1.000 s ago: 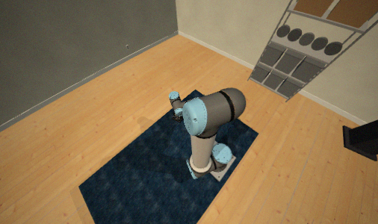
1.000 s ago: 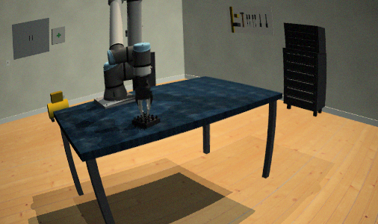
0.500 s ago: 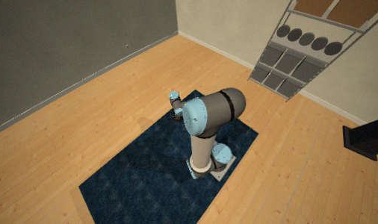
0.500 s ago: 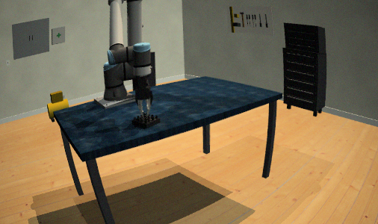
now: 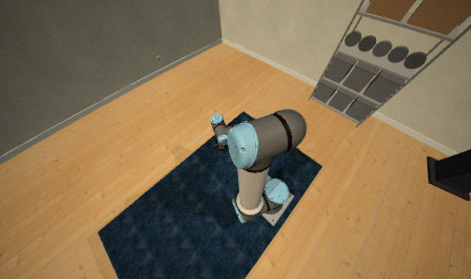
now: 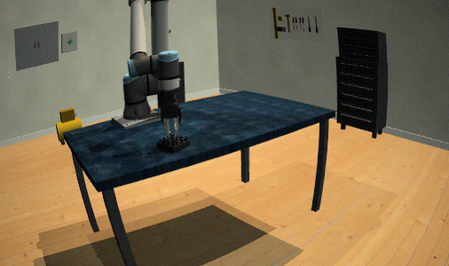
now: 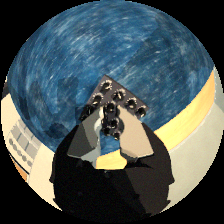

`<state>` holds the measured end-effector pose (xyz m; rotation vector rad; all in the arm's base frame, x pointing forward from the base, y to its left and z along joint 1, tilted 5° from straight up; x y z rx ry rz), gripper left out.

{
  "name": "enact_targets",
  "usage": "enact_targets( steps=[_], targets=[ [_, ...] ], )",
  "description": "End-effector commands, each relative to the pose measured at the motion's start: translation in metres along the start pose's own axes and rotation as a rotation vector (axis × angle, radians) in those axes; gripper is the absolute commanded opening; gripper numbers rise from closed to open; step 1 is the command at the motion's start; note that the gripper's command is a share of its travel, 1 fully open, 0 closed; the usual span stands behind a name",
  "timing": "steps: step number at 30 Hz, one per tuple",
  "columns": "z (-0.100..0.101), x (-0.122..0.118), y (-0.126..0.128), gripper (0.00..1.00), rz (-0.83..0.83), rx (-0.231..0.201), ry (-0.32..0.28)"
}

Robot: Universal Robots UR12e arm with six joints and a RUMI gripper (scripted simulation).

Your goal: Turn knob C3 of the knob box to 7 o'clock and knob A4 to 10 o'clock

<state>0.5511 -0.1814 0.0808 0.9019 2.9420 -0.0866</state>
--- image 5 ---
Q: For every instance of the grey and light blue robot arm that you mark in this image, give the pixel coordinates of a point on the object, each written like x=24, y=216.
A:
x=252, y=147

